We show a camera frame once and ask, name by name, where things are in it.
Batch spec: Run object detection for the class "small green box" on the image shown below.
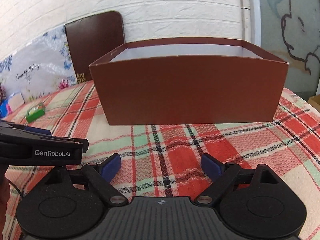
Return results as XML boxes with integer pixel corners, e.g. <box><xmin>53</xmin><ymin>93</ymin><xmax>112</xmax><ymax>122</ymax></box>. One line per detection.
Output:
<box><xmin>25</xmin><ymin>102</ymin><xmax>46</xmax><ymax>123</ymax></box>

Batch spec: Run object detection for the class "person's hand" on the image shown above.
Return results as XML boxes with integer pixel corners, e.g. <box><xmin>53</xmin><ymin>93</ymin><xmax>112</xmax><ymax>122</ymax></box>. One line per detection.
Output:
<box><xmin>0</xmin><ymin>166</ymin><xmax>10</xmax><ymax>239</ymax></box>

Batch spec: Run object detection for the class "red plaid bed sheet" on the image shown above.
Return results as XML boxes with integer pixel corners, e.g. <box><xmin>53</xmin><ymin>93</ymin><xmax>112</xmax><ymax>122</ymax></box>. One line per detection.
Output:
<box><xmin>0</xmin><ymin>80</ymin><xmax>320</xmax><ymax>240</ymax></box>

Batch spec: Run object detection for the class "floral plastic bag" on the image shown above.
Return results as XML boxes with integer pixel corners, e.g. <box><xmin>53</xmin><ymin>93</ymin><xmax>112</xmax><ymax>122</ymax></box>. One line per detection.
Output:
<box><xmin>1</xmin><ymin>25</ymin><xmax>77</xmax><ymax>102</ymax></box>

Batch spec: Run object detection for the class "brown cardboard shoe box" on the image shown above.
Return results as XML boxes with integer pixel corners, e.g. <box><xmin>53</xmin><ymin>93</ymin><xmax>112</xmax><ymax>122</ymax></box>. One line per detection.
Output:
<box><xmin>89</xmin><ymin>37</ymin><xmax>289</xmax><ymax>125</ymax></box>

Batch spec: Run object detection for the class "open cardboard carton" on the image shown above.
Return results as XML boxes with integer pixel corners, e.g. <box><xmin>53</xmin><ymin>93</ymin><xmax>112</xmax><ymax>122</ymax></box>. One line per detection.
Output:
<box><xmin>308</xmin><ymin>95</ymin><xmax>320</xmax><ymax>112</ymax></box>

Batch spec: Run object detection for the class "white door frame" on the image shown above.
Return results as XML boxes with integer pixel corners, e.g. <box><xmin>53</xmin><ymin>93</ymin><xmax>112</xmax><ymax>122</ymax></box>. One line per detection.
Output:
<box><xmin>240</xmin><ymin>0</ymin><xmax>261</xmax><ymax>46</ymax></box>

